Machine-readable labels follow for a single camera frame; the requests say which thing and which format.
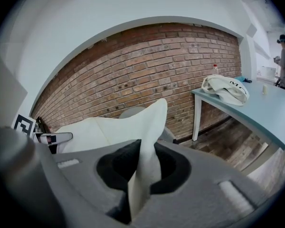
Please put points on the white tote bag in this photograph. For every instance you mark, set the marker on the white tote bag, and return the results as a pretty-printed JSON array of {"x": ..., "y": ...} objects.
[{"x": 228, "y": 91}]

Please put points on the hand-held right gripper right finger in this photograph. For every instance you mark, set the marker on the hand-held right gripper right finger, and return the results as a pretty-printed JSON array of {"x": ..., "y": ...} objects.
[{"x": 199, "y": 198}]

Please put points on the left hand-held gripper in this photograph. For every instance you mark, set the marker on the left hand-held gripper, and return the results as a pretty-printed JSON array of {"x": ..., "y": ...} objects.
[{"x": 23, "y": 125}]

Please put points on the light blue table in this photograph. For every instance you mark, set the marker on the light blue table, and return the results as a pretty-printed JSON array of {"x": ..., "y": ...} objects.
[{"x": 259, "y": 113}]

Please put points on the blue cloth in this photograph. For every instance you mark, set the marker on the blue cloth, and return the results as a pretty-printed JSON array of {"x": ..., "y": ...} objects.
[{"x": 243, "y": 79}]

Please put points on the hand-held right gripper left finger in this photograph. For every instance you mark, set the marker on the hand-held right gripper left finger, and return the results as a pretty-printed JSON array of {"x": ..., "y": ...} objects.
[{"x": 92, "y": 174}]

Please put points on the clear bottle with red cap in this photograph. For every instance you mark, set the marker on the clear bottle with red cap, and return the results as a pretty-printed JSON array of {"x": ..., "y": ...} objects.
[{"x": 215, "y": 70}]

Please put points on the small white cup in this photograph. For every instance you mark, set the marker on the small white cup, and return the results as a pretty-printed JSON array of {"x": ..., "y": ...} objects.
[{"x": 265, "y": 89}]

